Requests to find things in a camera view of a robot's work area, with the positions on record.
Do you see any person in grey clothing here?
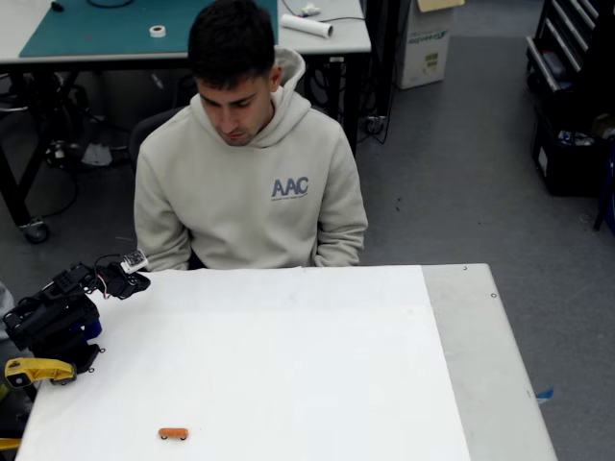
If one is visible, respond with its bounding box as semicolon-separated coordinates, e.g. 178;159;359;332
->
0;281;15;337

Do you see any yellow black clamp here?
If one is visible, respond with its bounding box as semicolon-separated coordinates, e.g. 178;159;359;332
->
3;357;78;389

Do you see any man in beige hoodie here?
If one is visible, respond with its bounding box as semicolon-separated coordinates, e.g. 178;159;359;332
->
133;0;370;273

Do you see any black office chair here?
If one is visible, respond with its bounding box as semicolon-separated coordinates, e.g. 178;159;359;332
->
127;108;193;174

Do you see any white paper sheet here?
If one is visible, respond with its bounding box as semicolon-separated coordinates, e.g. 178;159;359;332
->
13;264;472;461

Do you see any green cutting mat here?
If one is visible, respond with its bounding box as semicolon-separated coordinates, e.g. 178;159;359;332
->
17;0;280;59

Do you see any white rolled paper tube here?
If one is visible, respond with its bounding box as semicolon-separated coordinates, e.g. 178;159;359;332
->
280;12;334;39

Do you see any grey table with black legs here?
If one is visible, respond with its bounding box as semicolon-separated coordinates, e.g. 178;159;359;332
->
0;0;374;241

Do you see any white cardboard box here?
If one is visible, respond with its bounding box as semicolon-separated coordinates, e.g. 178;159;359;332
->
396;0;466;91

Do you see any black storage bin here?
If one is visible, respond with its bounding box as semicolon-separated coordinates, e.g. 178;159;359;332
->
530;103;615;198

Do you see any black tool cart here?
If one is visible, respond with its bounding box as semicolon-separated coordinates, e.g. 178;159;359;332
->
525;0;615;97

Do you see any black camera cable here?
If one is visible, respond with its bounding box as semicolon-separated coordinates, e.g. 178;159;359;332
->
93;253;127;276

